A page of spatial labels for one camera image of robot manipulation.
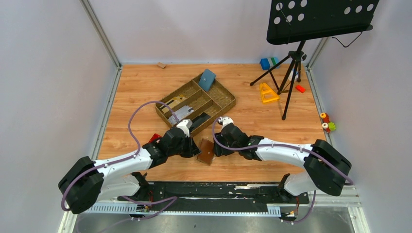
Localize gold credit card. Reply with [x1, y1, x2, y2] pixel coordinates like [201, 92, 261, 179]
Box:
[159, 95, 186, 113]

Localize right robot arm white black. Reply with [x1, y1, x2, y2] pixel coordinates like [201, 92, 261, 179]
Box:
[213, 117, 353, 196]

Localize silver grey card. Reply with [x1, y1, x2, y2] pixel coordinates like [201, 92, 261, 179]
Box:
[168, 105, 194, 125]

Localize brown leather card holder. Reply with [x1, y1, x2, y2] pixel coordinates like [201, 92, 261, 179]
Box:
[197, 138, 214, 166]

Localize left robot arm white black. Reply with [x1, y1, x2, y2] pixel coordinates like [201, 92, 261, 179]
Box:
[58, 127, 201, 214]

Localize black card in basket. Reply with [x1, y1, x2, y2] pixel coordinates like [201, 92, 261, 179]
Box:
[189, 112, 210, 132]

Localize white cable duct rail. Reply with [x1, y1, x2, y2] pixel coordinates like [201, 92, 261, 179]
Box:
[79, 201, 282, 217]

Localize orange green toy pieces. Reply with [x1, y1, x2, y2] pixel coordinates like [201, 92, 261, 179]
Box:
[320, 112, 337, 133]

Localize black music stand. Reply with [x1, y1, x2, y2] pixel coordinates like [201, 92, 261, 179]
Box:
[263, 0, 379, 120]

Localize yellow triangular toy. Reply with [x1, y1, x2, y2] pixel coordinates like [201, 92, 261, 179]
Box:
[259, 83, 280, 104]

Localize small cardboard piece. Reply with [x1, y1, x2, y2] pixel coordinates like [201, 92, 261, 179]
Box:
[157, 62, 167, 69]

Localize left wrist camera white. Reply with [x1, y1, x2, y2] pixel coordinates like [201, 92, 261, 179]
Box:
[176, 119, 192, 137]

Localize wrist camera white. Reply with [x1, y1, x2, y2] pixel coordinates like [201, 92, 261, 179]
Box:
[176, 119, 192, 137]
[218, 116, 234, 128]

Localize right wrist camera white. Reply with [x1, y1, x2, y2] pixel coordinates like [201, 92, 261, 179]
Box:
[218, 116, 234, 128]

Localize blue green white blocks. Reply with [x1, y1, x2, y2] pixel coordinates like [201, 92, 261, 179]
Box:
[259, 57, 279, 70]

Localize woven divided basket tray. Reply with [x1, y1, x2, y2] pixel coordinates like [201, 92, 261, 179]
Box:
[160, 73, 236, 136]

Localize red plastic block tray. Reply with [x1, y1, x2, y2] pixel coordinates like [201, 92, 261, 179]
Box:
[149, 133, 162, 143]

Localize blue leather card holder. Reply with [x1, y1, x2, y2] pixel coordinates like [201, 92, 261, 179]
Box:
[198, 69, 216, 92]

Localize small red block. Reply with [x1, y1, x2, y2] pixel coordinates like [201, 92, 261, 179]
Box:
[295, 85, 306, 93]

